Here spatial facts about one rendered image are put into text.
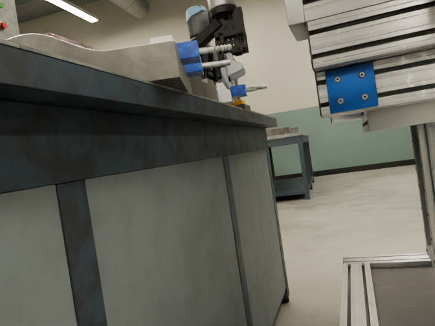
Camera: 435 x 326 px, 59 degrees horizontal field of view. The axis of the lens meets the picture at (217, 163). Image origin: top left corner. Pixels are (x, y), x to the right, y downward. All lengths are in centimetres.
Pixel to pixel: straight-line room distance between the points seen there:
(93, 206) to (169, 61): 24
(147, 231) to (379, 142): 701
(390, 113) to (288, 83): 668
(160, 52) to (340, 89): 38
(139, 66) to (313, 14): 36
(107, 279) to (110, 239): 5
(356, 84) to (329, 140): 665
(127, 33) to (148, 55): 816
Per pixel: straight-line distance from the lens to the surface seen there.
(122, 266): 56
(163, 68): 59
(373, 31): 79
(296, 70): 758
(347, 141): 746
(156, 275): 65
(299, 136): 462
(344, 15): 80
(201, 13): 146
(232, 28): 109
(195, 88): 98
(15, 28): 187
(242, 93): 104
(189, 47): 66
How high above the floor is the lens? 68
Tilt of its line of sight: 1 degrees down
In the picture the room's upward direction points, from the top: 8 degrees counter-clockwise
